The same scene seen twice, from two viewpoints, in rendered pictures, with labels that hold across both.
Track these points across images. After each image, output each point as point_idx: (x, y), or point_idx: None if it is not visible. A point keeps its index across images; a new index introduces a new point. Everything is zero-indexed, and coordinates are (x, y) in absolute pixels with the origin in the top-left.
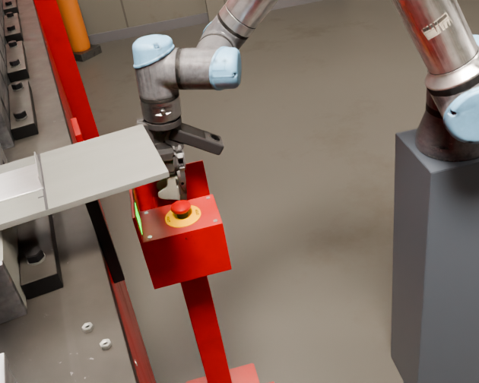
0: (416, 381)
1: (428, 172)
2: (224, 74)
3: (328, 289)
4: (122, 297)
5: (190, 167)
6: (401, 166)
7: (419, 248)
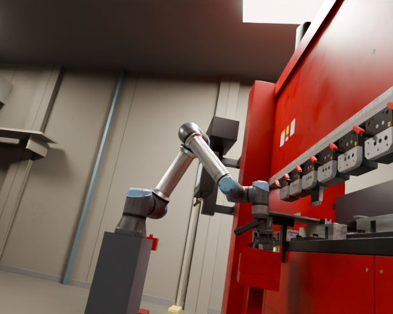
0: None
1: (152, 240)
2: None
3: None
4: (287, 294)
5: (249, 250)
6: (141, 253)
7: (141, 288)
